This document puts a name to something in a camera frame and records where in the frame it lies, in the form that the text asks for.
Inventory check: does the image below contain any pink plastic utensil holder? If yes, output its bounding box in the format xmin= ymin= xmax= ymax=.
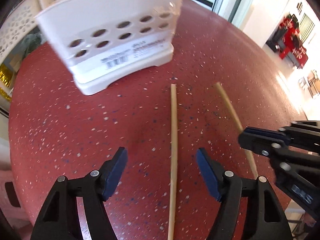
xmin=36 ymin=0 xmax=182 ymax=95

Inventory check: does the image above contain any plain bamboo chopstick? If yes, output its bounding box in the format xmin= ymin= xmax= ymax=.
xmin=167 ymin=84 xmax=178 ymax=240
xmin=215 ymin=81 xmax=259 ymax=180

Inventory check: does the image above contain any red decorated items pile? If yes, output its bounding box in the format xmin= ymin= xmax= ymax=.
xmin=266 ymin=14 xmax=309 ymax=69

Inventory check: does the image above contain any pink plastic stool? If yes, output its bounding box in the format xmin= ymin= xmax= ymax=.
xmin=0 ymin=171 xmax=30 ymax=228

